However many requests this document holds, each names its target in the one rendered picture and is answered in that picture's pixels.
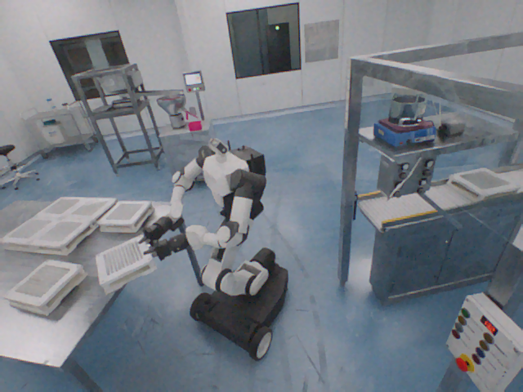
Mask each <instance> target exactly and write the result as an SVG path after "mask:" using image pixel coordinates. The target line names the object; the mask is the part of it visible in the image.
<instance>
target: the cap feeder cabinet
mask: <svg viewBox="0 0 523 392"><path fill-rule="evenodd" d="M194 121H202V119H201V118H199V119H194V120H187V121H186V125H185V126H184V127H180V128H179V129H177V127H172V126H171V123H170V122H169V123H167V126H166V127H164V129H163V130H162V132H161V133H160V136H159V139H160V140H161V145H162V147H163V152H165V155H166V158H167V161H168V166H169V168H170V171H171V174H172V176H174V175H175V174H176V173H177V172H178V170H179V169H180V168H182V167H186V166H187V165H188V164H189V163H192V162H193V160H194V159H195V158H196V157H197V156H198V152H199V149H200V147H201V146H202V145H209V144H208V142H210V140H211V139H212V138H215V134H214V129H213V125H212V118H205V120H203V121H202V124H203V129H202V130H198V131H189V128H188V123H189V122H194ZM197 181H204V175H203V172H202V173H201V174H199V175H198V176H197V178H196V182H197Z"/></svg>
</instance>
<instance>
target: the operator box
mask: <svg viewBox="0 0 523 392"><path fill-rule="evenodd" d="M462 308H465V309H467V310H469V312H470V314H471V317H470V318H465V319H466V321H467V325H468V326H470V327H468V326H463V325H462V326H463V332H459V335H460V336H461V338H459V339H456V338H455V337H454V336H453V334H452V331H451V334H449V337H448V340H447V342H446V344H445V345H446V346H447V348H448V349H449V352H450V353H451V354H453V356H454V357H455V358H457V357H459V358H460V355H461V354H466V355H467V356H468V357H469V358H470V359H471V360H472V362H473V363H474V364H473V365H475V367H476V371H475V372H469V371H467V374H468V376H469V377H470V378H471V379H472V381H473V382H474V383H475V385H476V387H477V388H478V390H480V391H481V392H503V391H504V390H505V388H506V387H507V385H509V383H510V382H511V381H512V379H513V378H514V377H515V375H516V374H517V373H518V372H519V371H520V370H521V369H522V367H523V331H522V330H521V329H520V328H519V327H518V326H517V325H516V324H515V323H514V322H513V321H512V320H511V319H510V318H509V317H508V316H507V315H505V313H504V312H502V310H501V309H499V308H498V306H496V304H495V303H493V302H492V301H491V300H490V299H489V298H487V296H486V295H485V294H484V293H483V292H482V293H478V294H473V295H469V296H467V297H466V299H465V301H464V302H463V307H462ZM482 315H484V316H485V317H486V318H487V319H488V320H489V321H490V322H491V323H492V324H493V325H494V326H495V327H496V328H497V329H498V332H497V334H496V335H495V336H494V334H493V333H492V332H490V331H489V330H488V329H487V328H486V327H485V326H484V324H483V323H482V322H481V318H482ZM473 320H474V321H473ZM475 324H478V326H477V325H475ZM469 328H470V329H469ZM479 328H480V329H479ZM482 329H483V330H484V331H481V330H482ZM471 330H473V331H474V332H475V333H474V332H472V331H471ZM464 332H465V333H466V334H464ZM484 332H488V333H489V334H490V335H492V337H493V338H494V344H489V343H488V345H489V351H485V356H486V357H485V359H481V358H480V359H481V365H477V363H475V362H474V360H473V359H472V354H473V353H476V347H480V346H479V340H485V339H484V337H483V334H484ZM465 335H467V336H465ZM467 337H469V338H467ZM462 339H463V340H462ZM469 339H470V340H469ZM460 340H462V341H460ZM463 341H464V342H465V345H464V344H463ZM496 344H497V346H498V348H497V347H496ZM468 348H469V349H468ZM499 350H500V351H501V352H504V355H503V353H501V352H500V351H499ZM490 351H491V353H490ZM493 354H494V357H493ZM496 356H497V358H495V357H496ZM505 356H506V357H505ZM486 359H487V360H488V361H487V360H486ZM499 362H501V363H499ZM482 364H483V366H484V367H483V366H482ZM492 364H493V365H492ZM502 364H503V365H502ZM491 365H492V366H491ZM493 367H494V368H495V369H494V368H493ZM484 368H485V369H484ZM485 370H487V371H488V372H489V373H488V372H486V371H485ZM477 373H478V374H479V376H477ZM485 385H486V386H485ZM486 387H487V388H486ZM488 387H489V388H488Z"/></svg>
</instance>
